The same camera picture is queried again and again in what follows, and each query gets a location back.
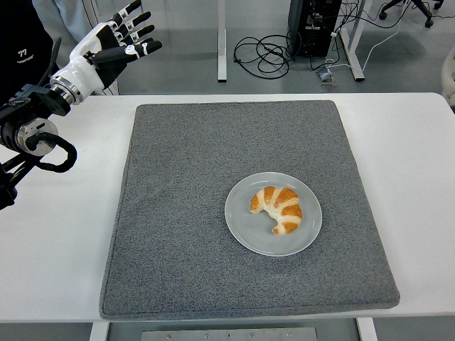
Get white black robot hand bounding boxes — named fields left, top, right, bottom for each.
left=52, top=0, right=164, bottom=104

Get golden brown croissant bread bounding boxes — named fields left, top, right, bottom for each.
left=249, top=185, right=304, bottom=236

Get pale blue round plate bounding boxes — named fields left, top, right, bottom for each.
left=224, top=171, right=323, bottom=257

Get grey metal plate with screws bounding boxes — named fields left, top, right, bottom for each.
left=141, top=327, right=319, bottom=341

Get person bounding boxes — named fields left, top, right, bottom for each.
left=31, top=0, right=120, bottom=96

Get black fabric with white print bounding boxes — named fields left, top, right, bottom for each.
left=0, top=0, right=61, bottom=107

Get white desk leg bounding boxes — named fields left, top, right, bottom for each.
left=339, top=0, right=366, bottom=82
left=216, top=0, right=228, bottom=84

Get grey fabric mat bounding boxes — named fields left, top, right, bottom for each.
left=99, top=99, right=400, bottom=320

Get black computer tower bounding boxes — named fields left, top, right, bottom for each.
left=287, top=0, right=341, bottom=59

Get small silver floor socket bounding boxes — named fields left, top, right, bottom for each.
left=316, top=69, right=337, bottom=86

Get white table leg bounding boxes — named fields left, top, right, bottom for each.
left=356, top=317, right=378, bottom=341
left=89, top=322, right=110, bottom=341

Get black office chair base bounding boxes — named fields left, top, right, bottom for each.
left=378, top=0, right=445, bottom=28

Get white office chair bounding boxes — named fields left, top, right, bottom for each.
left=440, top=45, right=455, bottom=104

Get tangled black cables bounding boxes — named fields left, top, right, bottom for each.
left=233, top=30, right=300, bottom=78

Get white cable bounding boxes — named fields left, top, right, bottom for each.
left=324, top=30, right=401, bottom=72

